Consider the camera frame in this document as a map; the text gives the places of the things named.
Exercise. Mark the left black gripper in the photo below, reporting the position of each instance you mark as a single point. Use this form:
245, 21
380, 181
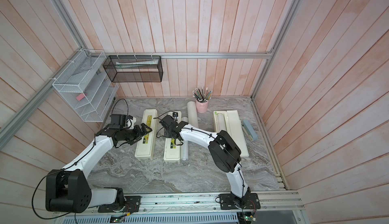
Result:
139, 134

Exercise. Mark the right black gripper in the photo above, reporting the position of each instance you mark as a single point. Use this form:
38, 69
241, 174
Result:
169, 134

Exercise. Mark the thick plastic wrap roll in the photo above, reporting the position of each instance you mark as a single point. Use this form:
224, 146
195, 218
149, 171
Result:
192, 114

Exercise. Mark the thin plastic wrap roll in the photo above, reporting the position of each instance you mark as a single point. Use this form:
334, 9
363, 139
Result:
184, 150

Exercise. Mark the cream dispenser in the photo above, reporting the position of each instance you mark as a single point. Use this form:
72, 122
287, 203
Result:
146, 146
172, 149

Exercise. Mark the cream dispenser lid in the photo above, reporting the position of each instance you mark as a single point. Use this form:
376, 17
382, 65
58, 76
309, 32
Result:
235, 130

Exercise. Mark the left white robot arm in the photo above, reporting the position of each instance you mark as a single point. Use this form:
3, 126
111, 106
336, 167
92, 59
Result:
67, 189

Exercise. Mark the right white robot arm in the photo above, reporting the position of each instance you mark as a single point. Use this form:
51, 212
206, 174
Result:
225, 154

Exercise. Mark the pink pencil cup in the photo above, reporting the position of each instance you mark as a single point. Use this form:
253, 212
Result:
202, 106

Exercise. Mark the bundle of pencils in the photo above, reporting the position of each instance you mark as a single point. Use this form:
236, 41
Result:
202, 95

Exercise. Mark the pink eraser block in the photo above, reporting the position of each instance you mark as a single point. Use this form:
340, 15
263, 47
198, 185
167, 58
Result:
80, 97

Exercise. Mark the blue stapler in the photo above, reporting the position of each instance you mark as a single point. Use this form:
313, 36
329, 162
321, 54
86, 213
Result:
248, 129

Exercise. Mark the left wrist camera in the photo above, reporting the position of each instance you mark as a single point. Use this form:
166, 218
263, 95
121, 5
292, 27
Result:
130, 122

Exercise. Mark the black wire basket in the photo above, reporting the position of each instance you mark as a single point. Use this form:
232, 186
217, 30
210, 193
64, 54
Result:
134, 68

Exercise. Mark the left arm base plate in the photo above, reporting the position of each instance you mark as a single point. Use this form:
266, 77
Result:
125, 204

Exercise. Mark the white wire shelf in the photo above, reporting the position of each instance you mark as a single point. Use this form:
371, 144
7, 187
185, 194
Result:
83, 75

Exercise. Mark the aluminium front rail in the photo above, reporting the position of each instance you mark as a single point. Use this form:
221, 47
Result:
209, 202

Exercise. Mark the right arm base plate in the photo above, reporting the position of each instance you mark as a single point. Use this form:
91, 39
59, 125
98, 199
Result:
231, 202

